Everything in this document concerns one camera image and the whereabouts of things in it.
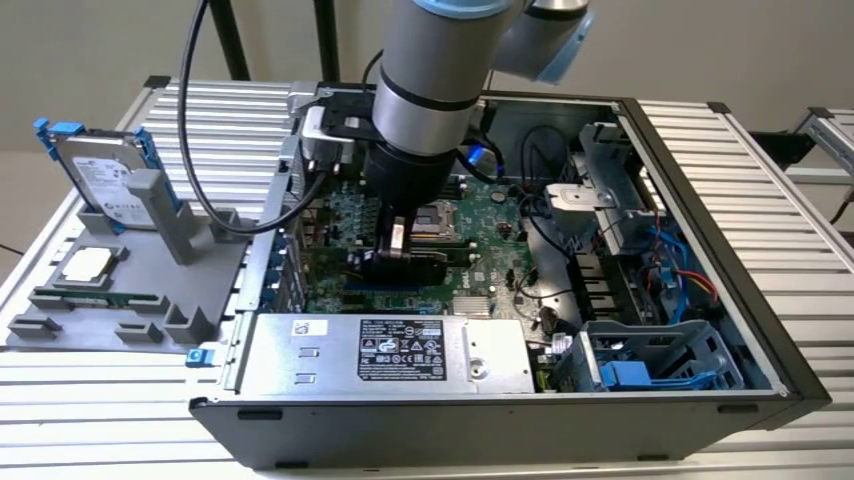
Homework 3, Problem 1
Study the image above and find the small blue case clip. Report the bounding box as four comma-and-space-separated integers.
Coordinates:
186, 344, 219, 369

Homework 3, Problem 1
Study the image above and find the CPU socket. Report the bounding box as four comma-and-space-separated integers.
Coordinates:
410, 198, 463, 244

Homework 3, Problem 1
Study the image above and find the grey parts rack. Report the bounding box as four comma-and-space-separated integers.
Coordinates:
2, 168, 260, 354

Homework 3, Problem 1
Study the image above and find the black camera cable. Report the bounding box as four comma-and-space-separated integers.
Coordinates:
176, 0, 339, 236

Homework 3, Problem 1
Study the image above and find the green RAM stick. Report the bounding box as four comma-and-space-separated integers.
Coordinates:
32, 285, 163, 307

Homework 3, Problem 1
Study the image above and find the red wire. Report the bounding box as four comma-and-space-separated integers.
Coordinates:
678, 268, 721, 302

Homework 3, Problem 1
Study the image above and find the hard disk in blue carrier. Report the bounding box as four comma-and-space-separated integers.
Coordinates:
31, 117, 179, 235

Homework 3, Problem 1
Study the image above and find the green graphics card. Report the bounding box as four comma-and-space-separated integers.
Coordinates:
296, 243, 450, 292

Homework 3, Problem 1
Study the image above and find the grey disk bay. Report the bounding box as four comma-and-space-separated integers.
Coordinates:
551, 318, 747, 395

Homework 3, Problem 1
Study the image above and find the silver power supply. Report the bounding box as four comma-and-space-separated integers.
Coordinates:
223, 312, 539, 396

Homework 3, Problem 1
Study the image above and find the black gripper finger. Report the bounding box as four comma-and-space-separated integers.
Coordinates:
372, 203, 430, 264

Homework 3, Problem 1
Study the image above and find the black table bracket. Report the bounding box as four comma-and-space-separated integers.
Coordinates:
746, 130, 817, 166

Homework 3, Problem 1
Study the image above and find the green motherboard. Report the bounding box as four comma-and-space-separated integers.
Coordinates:
299, 177, 537, 320

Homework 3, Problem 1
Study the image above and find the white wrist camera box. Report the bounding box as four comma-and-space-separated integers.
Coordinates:
299, 94, 376, 147

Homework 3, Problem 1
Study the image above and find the silver CPU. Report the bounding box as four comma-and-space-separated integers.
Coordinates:
56, 247, 127, 285

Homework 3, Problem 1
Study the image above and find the silver finned heatsink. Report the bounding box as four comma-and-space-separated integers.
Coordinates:
453, 294, 497, 317

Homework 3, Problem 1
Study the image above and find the blue disk bay latch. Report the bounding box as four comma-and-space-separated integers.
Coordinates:
598, 360, 654, 392

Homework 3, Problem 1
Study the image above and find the black stand pole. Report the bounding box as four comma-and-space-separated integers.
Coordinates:
312, 0, 343, 85
208, 0, 252, 82

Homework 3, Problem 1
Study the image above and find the open grey PC case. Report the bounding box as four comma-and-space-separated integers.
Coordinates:
188, 81, 834, 471

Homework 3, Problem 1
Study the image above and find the blue wire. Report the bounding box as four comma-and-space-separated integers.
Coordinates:
643, 224, 699, 326

